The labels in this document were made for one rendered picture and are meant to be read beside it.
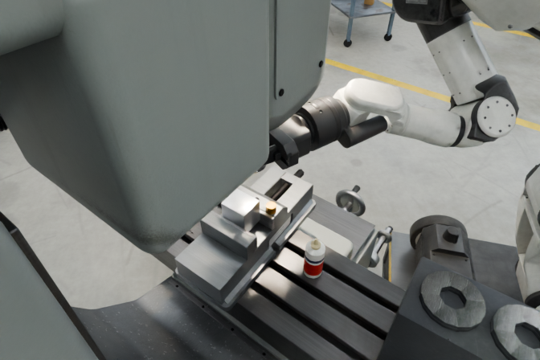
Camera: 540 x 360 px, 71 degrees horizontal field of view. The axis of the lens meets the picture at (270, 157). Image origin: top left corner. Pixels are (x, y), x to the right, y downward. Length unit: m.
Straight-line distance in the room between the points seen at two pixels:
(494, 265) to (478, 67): 0.81
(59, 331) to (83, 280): 1.87
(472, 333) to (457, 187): 1.99
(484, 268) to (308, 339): 0.82
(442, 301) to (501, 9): 0.46
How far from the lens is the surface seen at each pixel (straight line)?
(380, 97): 0.74
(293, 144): 0.63
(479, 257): 1.49
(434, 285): 0.65
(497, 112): 0.83
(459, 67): 0.85
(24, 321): 0.25
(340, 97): 0.74
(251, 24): 0.35
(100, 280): 2.10
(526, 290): 1.30
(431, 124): 0.80
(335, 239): 1.06
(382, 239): 1.48
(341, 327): 0.81
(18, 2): 0.24
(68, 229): 2.39
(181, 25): 0.29
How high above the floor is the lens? 1.65
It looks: 41 degrees down
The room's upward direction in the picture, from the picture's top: straight up
